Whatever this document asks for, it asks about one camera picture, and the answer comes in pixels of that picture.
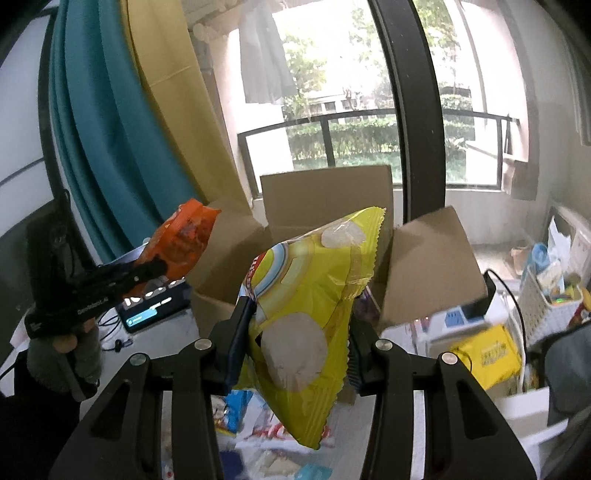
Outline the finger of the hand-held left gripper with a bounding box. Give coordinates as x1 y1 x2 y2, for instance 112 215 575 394
104 258 170 289

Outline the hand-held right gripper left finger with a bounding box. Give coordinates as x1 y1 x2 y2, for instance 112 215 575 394
48 298 259 480

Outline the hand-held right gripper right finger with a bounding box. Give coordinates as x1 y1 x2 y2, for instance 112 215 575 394
348 318 539 480

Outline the orange snack bag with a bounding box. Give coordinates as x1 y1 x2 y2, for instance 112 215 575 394
139 199 222 282

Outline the yellow snack bag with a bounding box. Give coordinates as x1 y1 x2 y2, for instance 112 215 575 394
231 207 386 450

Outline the cardboard box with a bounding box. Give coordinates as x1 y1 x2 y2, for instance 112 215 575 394
187 165 490 404

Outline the person's left forearm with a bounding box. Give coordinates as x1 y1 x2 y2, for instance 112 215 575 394
0 360 83 480

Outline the person's left hand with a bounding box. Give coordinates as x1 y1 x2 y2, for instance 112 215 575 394
27 320 103 394

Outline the tablet with clock display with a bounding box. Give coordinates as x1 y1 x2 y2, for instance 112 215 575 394
115 276 192 334

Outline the blue and white snack packet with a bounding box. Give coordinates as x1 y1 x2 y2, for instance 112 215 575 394
213 389 256 438

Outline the white power strip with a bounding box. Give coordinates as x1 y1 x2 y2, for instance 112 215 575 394
413 302 509 354

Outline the red and white snack packet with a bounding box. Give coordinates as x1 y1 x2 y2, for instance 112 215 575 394
235 406 336 452

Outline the light blue snack packet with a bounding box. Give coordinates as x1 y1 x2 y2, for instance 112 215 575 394
294 463 334 480

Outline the yellow packet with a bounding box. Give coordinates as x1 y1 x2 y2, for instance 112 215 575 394
450 324 523 392

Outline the teal curtain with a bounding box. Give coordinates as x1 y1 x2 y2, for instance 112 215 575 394
48 0 206 265

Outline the black charger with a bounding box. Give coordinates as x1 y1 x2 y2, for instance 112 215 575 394
461 271 498 320

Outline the white paper roll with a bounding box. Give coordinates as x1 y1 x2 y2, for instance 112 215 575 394
493 384 570 463

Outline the yellow curtain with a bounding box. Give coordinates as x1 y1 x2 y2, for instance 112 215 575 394
124 0 254 219

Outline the white woven basket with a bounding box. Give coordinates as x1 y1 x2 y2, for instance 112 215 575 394
517 261 591 348

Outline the dark grey bag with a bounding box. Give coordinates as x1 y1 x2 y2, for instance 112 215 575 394
539 322 591 428

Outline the black balcony railing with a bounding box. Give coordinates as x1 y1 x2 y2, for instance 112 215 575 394
237 111 521 197

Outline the hanging white garment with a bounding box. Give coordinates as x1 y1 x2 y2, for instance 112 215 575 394
238 4 297 106

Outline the cardboard piece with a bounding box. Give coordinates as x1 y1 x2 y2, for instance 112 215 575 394
502 158 539 202

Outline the black cable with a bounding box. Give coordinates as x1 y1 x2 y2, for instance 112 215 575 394
484 269 528 354

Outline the black window frame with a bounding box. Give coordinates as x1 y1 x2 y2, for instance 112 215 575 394
368 0 448 228

